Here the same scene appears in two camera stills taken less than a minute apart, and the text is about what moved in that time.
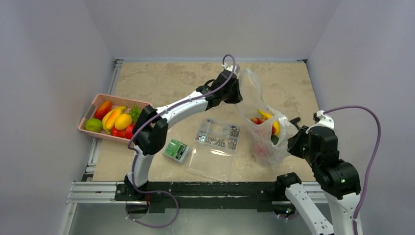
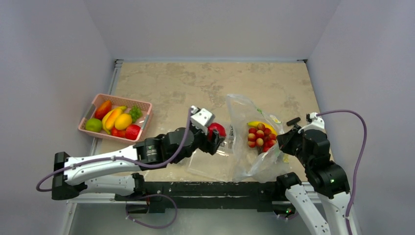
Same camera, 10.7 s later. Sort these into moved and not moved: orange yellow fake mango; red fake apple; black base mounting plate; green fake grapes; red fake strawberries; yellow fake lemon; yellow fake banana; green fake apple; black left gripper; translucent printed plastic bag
Moved: black left gripper; translucent printed plastic bag
Not moved: red fake strawberries; orange yellow fake mango; black base mounting plate; red fake apple; green fake grapes; green fake apple; yellow fake banana; yellow fake lemon
